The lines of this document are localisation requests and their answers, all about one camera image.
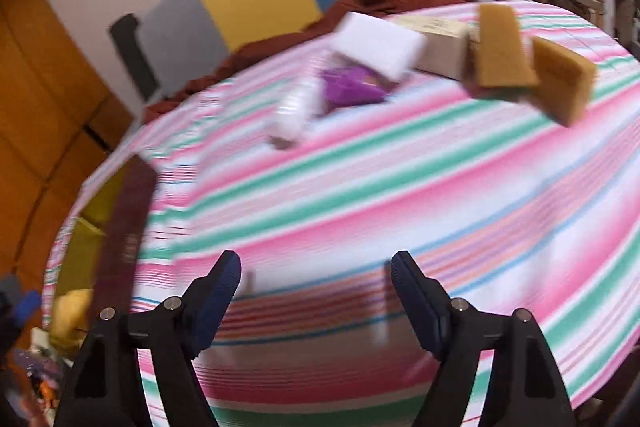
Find yellow sponge piece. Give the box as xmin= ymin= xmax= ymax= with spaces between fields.
xmin=49 ymin=288 xmax=93 ymax=350

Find purple candy wrapper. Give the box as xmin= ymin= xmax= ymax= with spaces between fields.
xmin=320 ymin=65 xmax=387 ymax=107

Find yellow sponge block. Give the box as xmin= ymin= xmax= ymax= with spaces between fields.
xmin=526 ymin=37 xmax=598 ymax=127

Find brown yellow sponge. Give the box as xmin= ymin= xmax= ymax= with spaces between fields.
xmin=466 ymin=3 xmax=539 ymax=98

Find beige cardboard box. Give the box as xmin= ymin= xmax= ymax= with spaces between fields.
xmin=394 ymin=14 xmax=471 ymax=80

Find white foam block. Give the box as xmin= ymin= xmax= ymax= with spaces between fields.
xmin=330 ymin=12 xmax=427 ymax=83

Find gold metal tin box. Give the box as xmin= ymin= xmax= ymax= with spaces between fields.
xmin=43 ymin=155 xmax=158 ymax=313

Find striped pink green tablecloth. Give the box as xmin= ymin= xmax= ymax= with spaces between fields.
xmin=41 ymin=0 xmax=640 ymax=427

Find wooden wardrobe panels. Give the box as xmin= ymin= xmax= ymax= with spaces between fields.
xmin=1 ymin=0 xmax=134 ymax=289

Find dark red cloth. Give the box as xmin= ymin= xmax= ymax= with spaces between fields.
xmin=143 ymin=0 xmax=466 ymax=124

